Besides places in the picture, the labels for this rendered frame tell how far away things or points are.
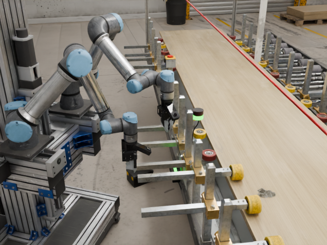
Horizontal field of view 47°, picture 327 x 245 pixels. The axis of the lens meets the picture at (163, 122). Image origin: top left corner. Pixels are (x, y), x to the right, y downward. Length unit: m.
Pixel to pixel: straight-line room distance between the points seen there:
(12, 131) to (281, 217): 1.26
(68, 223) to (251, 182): 1.39
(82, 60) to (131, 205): 1.72
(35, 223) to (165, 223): 0.98
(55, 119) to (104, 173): 1.23
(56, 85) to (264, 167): 1.14
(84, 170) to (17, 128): 1.90
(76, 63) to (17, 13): 0.58
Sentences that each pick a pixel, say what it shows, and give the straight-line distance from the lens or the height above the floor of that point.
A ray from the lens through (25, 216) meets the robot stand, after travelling 2.64.
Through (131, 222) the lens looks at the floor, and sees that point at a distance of 3.01.
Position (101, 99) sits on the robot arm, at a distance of 1.97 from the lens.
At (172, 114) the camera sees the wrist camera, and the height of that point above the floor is 1.14.
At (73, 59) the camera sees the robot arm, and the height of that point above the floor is 1.52.
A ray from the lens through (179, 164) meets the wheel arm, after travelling 2.11.
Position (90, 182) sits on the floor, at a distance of 3.47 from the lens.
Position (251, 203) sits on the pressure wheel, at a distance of 1.69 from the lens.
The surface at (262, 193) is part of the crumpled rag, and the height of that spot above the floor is 0.91.
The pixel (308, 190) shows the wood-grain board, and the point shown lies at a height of 0.90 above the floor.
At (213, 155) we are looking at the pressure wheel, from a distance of 2.10.
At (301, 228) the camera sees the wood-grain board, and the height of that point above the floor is 0.90.
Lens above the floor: 2.02
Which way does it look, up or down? 27 degrees down
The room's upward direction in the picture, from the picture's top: straight up
